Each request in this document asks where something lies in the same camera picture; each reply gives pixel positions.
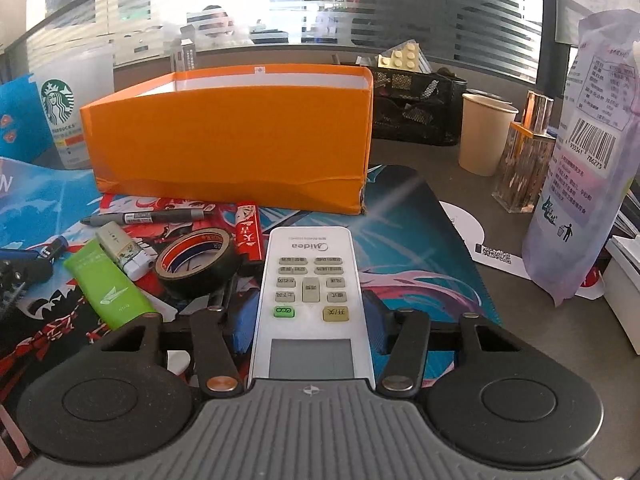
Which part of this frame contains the red patterned lighter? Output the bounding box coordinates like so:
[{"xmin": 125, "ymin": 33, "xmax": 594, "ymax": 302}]
[{"xmin": 234, "ymin": 202, "xmax": 265, "ymax": 263}]

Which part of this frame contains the blue paper bag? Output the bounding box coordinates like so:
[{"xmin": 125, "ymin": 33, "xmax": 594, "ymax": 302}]
[{"xmin": 0, "ymin": 74, "xmax": 57, "ymax": 167}]

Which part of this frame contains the orange cardboard box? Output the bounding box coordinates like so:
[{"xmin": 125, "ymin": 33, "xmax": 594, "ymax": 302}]
[{"xmin": 80, "ymin": 64, "xmax": 375, "ymax": 217}]

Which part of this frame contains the black mesh desk organizer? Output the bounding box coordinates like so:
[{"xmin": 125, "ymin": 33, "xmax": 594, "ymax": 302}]
[{"xmin": 356, "ymin": 62, "xmax": 469, "ymax": 147}]

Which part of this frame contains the black electrical tape roll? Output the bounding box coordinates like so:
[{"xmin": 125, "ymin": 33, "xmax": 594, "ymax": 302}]
[{"xmin": 154, "ymin": 229, "xmax": 241, "ymax": 302}]

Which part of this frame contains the white box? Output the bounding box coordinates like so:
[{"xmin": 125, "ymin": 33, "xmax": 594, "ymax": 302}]
[{"xmin": 602, "ymin": 236, "xmax": 640, "ymax": 357}]

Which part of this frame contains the printed anime desk mat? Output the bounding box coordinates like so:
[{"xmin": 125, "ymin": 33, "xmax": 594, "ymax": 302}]
[{"xmin": 0, "ymin": 157, "xmax": 503, "ymax": 466}]

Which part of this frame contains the beige paper cup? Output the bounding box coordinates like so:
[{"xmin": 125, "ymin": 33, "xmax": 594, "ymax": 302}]
[{"xmin": 458, "ymin": 92, "xmax": 520, "ymax": 177}]

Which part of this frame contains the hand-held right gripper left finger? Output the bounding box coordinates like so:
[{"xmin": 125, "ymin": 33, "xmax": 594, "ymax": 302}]
[{"xmin": 101, "ymin": 289, "xmax": 262, "ymax": 397}]

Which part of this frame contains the clear plastic cup green logo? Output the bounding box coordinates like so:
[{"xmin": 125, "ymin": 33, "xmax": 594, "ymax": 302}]
[{"xmin": 30, "ymin": 42, "xmax": 117, "ymax": 171}]

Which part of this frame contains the black marker pen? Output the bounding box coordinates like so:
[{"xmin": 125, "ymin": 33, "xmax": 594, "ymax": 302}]
[{"xmin": 81, "ymin": 208, "xmax": 214, "ymax": 228}]

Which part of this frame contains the small grey carton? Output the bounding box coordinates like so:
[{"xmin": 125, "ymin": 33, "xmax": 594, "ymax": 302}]
[{"xmin": 169, "ymin": 38, "xmax": 196, "ymax": 74}]

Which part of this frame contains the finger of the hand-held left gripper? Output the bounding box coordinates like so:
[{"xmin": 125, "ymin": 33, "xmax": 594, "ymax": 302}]
[
  {"xmin": 0, "ymin": 237, "xmax": 69, "ymax": 286},
  {"xmin": 0, "ymin": 282, "xmax": 29, "ymax": 323}
]

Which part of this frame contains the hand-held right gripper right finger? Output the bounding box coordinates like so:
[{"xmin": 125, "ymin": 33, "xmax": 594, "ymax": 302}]
[{"xmin": 361, "ymin": 290, "xmax": 522, "ymax": 397}]

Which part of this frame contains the glass perfume bottle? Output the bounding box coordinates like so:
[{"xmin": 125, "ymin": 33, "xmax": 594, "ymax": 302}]
[{"xmin": 492, "ymin": 90, "xmax": 557, "ymax": 215}]

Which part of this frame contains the white air conditioner remote control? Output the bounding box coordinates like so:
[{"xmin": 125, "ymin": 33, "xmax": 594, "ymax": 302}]
[{"xmin": 248, "ymin": 226, "xmax": 376, "ymax": 392}]

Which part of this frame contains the white round paper card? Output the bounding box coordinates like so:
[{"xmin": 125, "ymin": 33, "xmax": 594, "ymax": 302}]
[{"xmin": 439, "ymin": 201, "xmax": 532, "ymax": 279}]

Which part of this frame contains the green plastic case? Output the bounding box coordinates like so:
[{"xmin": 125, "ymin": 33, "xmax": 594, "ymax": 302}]
[{"xmin": 63, "ymin": 240, "xmax": 164, "ymax": 331}]

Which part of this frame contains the yellow pill blister pack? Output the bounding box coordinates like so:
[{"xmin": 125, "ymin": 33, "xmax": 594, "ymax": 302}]
[{"xmin": 377, "ymin": 42, "xmax": 422, "ymax": 71}]

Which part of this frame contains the white plastic package bag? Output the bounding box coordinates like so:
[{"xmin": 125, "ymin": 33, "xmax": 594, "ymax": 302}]
[{"xmin": 522, "ymin": 10, "xmax": 640, "ymax": 309}]

